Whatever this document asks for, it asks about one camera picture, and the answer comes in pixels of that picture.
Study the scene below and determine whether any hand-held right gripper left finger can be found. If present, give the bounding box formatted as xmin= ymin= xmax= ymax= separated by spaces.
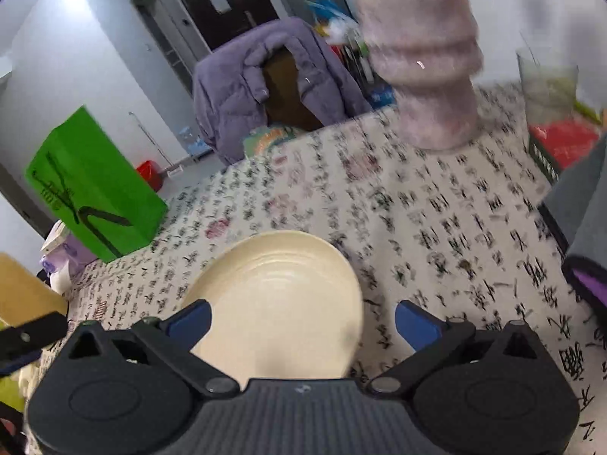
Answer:
xmin=61 ymin=298 xmax=240 ymax=399

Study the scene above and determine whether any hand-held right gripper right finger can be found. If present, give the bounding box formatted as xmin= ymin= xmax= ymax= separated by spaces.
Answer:
xmin=364 ymin=300 xmax=551 ymax=396

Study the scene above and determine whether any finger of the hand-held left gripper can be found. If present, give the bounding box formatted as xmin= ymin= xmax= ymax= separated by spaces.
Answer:
xmin=0 ymin=312 xmax=68 ymax=377

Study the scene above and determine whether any cream plate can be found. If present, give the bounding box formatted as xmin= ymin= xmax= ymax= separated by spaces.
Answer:
xmin=180 ymin=230 xmax=366 ymax=391

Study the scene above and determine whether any yellow thermos jug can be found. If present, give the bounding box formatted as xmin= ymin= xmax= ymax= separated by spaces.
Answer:
xmin=0 ymin=252 xmax=67 ymax=328

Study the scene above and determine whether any purple tissue pack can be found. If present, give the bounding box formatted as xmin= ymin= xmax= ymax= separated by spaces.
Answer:
xmin=39 ymin=220 xmax=98 ymax=295

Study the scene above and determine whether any white flat box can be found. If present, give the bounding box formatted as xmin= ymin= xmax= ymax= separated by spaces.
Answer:
xmin=42 ymin=220 xmax=72 ymax=254

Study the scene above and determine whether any red plastic basin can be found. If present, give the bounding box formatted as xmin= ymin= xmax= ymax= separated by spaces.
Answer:
xmin=137 ymin=160 xmax=167 ymax=190

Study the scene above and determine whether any green paper bag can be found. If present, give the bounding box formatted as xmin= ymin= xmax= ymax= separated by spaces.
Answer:
xmin=25 ymin=107 xmax=169 ymax=263

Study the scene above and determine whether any grey purple cloth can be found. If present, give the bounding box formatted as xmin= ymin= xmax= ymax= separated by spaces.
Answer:
xmin=538 ymin=133 xmax=607 ymax=323

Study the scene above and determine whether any patterned seat cushion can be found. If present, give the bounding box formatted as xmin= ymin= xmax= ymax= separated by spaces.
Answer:
xmin=243 ymin=123 xmax=304 ymax=157

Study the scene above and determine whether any wooden chair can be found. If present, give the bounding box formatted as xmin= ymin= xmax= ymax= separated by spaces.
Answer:
xmin=260 ymin=47 xmax=328 ymax=131

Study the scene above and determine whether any purple puffer jacket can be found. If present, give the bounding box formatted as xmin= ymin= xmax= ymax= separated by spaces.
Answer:
xmin=192 ymin=16 xmax=373 ymax=166

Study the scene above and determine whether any pink textured vase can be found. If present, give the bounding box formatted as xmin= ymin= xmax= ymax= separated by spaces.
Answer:
xmin=348 ymin=0 xmax=484 ymax=152

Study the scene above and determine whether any drinking glass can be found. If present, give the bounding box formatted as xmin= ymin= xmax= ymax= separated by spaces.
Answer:
xmin=516 ymin=47 xmax=580 ymax=126

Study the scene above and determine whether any cluttered low shelf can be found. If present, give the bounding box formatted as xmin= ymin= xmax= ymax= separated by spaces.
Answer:
xmin=327 ymin=24 xmax=396 ymax=110

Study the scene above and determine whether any grey interior door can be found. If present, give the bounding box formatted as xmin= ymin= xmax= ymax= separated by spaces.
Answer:
xmin=130 ymin=0 xmax=212 ymax=96

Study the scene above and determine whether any dark entrance door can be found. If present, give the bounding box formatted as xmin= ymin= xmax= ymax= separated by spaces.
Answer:
xmin=175 ymin=0 xmax=280 ymax=53

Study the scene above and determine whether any blue plastic bag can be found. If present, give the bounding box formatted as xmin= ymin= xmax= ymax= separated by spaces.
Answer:
xmin=303 ymin=0 xmax=359 ymax=29

